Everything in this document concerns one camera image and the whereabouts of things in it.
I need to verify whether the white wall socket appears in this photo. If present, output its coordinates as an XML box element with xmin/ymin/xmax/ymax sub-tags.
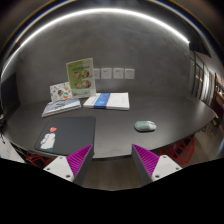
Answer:
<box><xmin>100</xmin><ymin>67</ymin><xmax>113</xmax><ymax>80</ymax></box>
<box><xmin>112</xmin><ymin>67</ymin><xmax>125</xmax><ymax>80</ymax></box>
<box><xmin>92</xmin><ymin>68</ymin><xmax>101</xmax><ymax>80</ymax></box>
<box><xmin>124</xmin><ymin>68</ymin><xmax>136</xmax><ymax>80</ymax></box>

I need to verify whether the green and white computer mouse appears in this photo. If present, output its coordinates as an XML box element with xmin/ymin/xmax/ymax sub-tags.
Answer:
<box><xmin>134</xmin><ymin>120</ymin><xmax>157</xmax><ymax>133</ymax></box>

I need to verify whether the green menu sign stand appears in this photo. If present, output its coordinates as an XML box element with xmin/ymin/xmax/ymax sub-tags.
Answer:
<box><xmin>65</xmin><ymin>57</ymin><xmax>97</xmax><ymax>99</ymax></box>

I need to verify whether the black-framed glass door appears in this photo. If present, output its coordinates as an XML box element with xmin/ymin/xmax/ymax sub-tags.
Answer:
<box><xmin>189</xmin><ymin>49</ymin><xmax>212</xmax><ymax>103</ymax></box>

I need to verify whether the white card with colourful stickers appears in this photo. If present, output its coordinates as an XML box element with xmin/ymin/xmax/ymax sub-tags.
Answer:
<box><xmin>49</xmin><ymin>81</ymin><xmax>73</xmax><ymax>103</ymax></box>

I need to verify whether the red wire stool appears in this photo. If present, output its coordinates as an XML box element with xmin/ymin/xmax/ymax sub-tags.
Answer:
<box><xmin>159</xmin><ymin>136</ymin><xmax>196</xmax><ymax>166</ymax></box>
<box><xmin>24</xmin><ymin>151</ymin><xmax>54</xmax><ymax>168</ymax></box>

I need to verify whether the curved white light strip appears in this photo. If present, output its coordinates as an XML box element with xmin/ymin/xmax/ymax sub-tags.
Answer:
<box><xmin>1</xmin><ymin>7</ymin><xmax>190</xmax><ymax>81</ymax></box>

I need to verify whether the wooden shelf unit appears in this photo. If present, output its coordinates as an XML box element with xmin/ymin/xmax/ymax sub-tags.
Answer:
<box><xmin>212</xmin><ymin>73</ymin><xmax>224</xmax><ymax>116</ymax></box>

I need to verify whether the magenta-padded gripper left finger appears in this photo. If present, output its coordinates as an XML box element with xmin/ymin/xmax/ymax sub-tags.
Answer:
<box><xmin>43</xmin><ymin>143</ymin><xmax>95</xmax><ymax>187</ymax></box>

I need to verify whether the striped grey book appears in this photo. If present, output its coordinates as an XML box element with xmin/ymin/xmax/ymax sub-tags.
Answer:
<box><xmin>41</xmin><ymin>97</ymin><xmax>82</xmax><ymax>118</ymax></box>

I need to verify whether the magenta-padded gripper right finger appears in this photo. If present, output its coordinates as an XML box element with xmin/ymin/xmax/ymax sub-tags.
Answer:
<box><xmin>131</xmin><ymin>143</ymin><xmax>184</xmax><ymax>186</ymax></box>

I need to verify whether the white book with blue band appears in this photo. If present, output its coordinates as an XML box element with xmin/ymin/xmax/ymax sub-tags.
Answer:
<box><xmin>82</xmin><ymin>92</ymin><xmax>131</xmax><ymax>111</ymax></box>

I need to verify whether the black mouse pad with cartoon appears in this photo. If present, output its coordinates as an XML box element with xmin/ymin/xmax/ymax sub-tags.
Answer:
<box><xmin>34</xmin><ymin>115</ymin><xmax>97</xmax><ymax>154</ymax></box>

